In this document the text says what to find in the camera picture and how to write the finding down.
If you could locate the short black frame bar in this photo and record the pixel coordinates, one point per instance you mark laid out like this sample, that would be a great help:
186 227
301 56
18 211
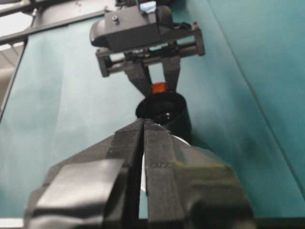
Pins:
14 10

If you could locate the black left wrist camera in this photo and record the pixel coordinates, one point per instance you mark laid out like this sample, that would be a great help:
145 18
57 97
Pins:
128 31

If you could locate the long black frame bar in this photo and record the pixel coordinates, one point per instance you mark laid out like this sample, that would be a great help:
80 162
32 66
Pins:
59 26

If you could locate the blue-green table cloth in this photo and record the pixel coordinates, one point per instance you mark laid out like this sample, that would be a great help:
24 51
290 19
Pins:
71 107

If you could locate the black table edge trim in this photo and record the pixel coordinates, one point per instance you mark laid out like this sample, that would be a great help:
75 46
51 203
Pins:
16 71

